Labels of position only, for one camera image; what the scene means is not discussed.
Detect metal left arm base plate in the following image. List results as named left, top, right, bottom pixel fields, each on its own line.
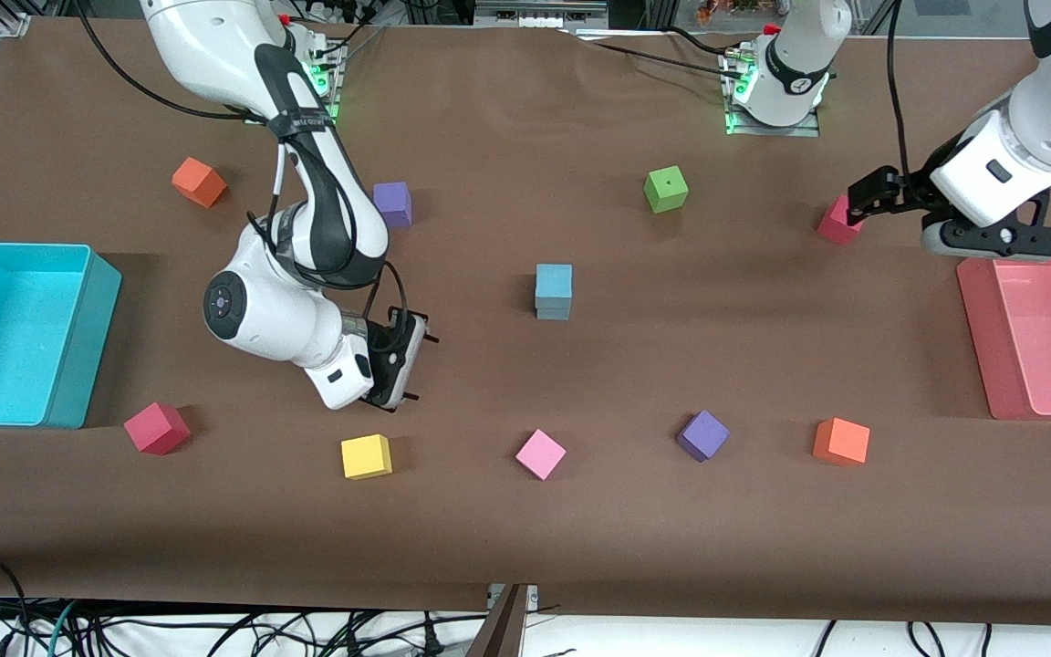
left=724, top=50, right=821, bottom=138

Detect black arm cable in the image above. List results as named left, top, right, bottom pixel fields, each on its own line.
left=74, top=0, right=410, bottom=352
left=886, top=0, right=910, bottom=179

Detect brown table cover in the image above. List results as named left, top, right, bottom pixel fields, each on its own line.
left=0, top=16, right=1051, bottom=629

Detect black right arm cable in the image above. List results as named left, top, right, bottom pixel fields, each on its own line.
left=74, top=0, right=410, bottom=352

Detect silver metal rail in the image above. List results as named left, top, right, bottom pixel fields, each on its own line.
left=475, top=0, right=609, bottom=28

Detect pink plastic bin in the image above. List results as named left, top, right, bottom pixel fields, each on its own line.
left=956, top=235, right=1051, bottom=422

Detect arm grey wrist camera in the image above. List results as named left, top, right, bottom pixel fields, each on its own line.
left=380, top=310, right=430, bottom=413
left=920, top=217, right=1051, bottom=267

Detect cyan plastic bin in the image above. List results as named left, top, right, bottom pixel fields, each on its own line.
left=0, top=242, right=123, bottom=430

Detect teal cable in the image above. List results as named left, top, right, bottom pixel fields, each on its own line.
left=45, top=600, right=81, bottom=657

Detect yellow foam block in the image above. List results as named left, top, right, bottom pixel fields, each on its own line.
left=340, top=433, right=393, bottom=481

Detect purple foam block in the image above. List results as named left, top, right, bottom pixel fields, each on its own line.
left=372, top=182, right=413, bottom=229
left=676, top=409, right=731, bottom=463

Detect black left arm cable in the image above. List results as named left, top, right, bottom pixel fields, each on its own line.
left=886, top=0, right=910, bottom=179

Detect red foam block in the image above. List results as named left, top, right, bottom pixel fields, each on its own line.
left=123, top=401, right=191, bottom=455
left=817, top=194, right=870, bottom=245

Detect aluminium profile bar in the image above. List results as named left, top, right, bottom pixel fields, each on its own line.
left=466, top=584, right=528, bottom=657

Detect green foam block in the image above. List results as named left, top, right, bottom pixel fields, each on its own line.
left=643, top=165, right=690, bottom=214

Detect black base cable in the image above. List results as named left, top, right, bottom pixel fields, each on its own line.
left=571, top=27, right=738, bottom=69

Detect pink foam block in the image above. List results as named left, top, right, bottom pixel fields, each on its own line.
left=515, top=428, right=567, bottom=482

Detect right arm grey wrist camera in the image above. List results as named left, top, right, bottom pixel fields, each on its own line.
left=380, top=310, right=430, bottom=413

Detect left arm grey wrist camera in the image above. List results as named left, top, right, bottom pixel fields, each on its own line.
left=920, top=217, right=1051, bottom=267

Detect orange foam block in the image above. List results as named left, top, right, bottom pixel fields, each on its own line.
left=172, top=157, right=228, bottom=209
left=812, top=417, right=871, bottom=467

